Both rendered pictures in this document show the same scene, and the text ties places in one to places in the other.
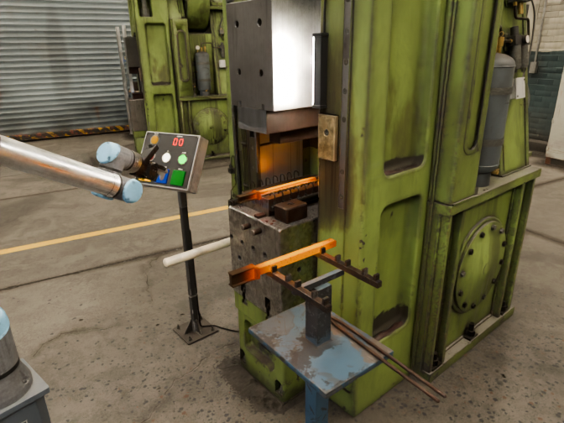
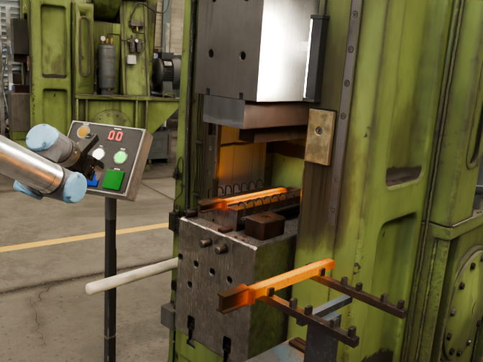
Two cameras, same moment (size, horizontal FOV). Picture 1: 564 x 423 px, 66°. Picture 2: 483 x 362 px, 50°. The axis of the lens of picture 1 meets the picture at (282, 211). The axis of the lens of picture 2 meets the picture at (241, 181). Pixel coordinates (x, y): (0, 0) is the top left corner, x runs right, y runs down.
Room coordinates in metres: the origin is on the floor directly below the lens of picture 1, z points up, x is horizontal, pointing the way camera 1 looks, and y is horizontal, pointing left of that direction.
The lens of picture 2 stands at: (0.05, 0.28, 1.50)
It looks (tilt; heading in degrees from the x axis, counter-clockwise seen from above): 13 degrees down; 352
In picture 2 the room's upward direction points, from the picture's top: 4 degrees clockwise
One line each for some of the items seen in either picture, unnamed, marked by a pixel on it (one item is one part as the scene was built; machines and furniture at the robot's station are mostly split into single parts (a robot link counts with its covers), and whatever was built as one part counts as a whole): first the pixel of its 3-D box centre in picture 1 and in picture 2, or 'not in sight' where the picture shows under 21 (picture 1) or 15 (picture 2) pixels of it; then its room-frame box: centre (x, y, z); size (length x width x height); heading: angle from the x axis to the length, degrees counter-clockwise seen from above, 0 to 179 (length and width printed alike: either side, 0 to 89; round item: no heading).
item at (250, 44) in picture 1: (295, 54); (278, 41); (1.91, -0.07, 1.56); 0.42 x 0.39 x 0.40; 129
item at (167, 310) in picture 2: not in sight; (172, 315); (2.16, 0.26, 0.36); 0.09 x 0.07 x 0.12; 39
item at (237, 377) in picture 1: (254, 377); not in sight; (1.78, 0.16, 0.01); 0.58 x 0.39 x 0.01; 39
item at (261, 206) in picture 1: (290, 191); (256, 203); (1.94, -0.04, 0.96); 0.42 x 0.20 x 0.09; 129
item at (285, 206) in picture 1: (291, 211); (265, 225); (1.71, -0.04, 0.95); 0.12 x 0.08 x 0.06; 129
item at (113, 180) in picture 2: (178, 178); (113, 180); (2.03, 0.50, 1.01); 0.07 x 0.05 x 0.07; 64
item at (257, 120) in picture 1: (289, 114); (263, 110); (1.94, -0.04, 1.32); 0.42 x 0.20 x 0.10; 129
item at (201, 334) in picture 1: (195, 324); not in sight; (2.19, 0.54, 0.05); 0.22 x 0.22 x 0.09; 39
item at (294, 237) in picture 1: (300, 245); (263, 271); (1.91, -0.09, 0.69); 0.56 x 0.38 x 0.45; 129
